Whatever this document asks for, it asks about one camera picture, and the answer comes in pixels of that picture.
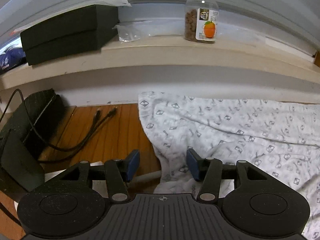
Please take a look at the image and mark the white cable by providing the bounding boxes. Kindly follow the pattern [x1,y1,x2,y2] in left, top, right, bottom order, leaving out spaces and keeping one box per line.
[126,171,162,188]

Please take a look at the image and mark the dark grey box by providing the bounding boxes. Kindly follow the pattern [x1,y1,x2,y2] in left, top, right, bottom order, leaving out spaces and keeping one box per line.
[0,127,45,198]

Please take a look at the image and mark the beige stone window sill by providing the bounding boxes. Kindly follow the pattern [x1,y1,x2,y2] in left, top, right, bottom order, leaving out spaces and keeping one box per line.
[0,36,320,92]

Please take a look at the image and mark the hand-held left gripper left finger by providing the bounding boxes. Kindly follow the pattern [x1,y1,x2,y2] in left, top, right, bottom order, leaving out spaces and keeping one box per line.
[60,150,140,203]

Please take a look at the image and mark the white paper sheet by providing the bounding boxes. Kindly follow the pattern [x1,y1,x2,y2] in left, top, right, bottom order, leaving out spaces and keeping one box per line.
[100,0,132,7]

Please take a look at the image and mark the clear jar with orange label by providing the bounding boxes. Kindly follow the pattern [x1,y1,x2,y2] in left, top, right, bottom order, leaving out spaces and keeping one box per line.
[184,0,219,44]

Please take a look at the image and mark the black mesh device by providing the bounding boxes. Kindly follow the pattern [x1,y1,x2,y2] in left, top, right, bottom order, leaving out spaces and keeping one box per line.
[12,89,69,160]

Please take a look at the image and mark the grey window blind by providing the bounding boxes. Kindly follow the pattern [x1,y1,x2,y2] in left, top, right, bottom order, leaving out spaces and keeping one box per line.
[0,0,320,55]

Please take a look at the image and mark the thin black cable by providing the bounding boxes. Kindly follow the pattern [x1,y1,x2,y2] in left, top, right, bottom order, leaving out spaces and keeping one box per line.
[0,89,34,135]

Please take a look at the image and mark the black box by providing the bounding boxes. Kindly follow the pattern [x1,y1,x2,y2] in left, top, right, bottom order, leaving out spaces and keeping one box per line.
[20,4,119,66]

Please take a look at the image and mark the blue packet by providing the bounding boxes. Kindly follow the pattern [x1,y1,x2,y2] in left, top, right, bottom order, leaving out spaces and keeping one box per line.
[0,44,27,74]

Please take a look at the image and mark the clear plastic bag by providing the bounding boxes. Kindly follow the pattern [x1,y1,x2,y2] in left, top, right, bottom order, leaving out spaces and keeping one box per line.
[114,21,185,42]

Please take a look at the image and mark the white patterned pajama garment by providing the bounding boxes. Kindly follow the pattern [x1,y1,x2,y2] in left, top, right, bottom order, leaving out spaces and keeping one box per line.
[138,91,320,239]

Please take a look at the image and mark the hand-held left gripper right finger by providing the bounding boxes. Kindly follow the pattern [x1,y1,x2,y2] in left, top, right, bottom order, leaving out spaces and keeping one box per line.
[187,148,268,202]

